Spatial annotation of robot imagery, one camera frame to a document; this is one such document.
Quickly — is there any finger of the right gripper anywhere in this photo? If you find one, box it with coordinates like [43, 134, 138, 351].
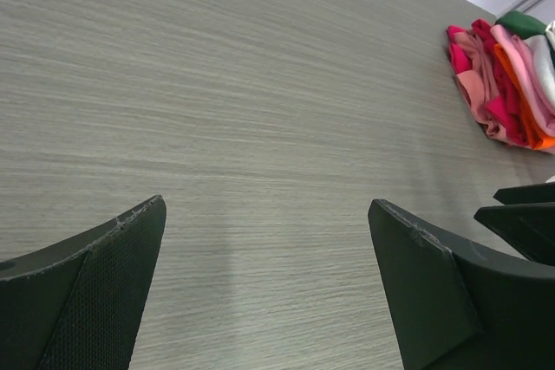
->
[474, 202, 554, 266]
[493, 182, 555, 204]

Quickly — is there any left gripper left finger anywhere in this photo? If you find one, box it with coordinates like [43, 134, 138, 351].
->
[1, 195, 167, 369]

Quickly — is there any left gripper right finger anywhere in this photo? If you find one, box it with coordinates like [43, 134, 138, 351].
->
[368, 199, 554, 369]

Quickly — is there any green and white t-shirt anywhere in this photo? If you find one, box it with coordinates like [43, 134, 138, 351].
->
[495, 10, 554, 111]

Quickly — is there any folded orange t-shirt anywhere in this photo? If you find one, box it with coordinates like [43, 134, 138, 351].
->
[493, 43, 554, 151]

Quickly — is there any folded red t-shirt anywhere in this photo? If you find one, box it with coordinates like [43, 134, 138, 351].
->
[446, 19, 529, 147]

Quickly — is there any folded pink t-shirt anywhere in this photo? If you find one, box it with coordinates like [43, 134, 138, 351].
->
[454, 23, 555, 144]

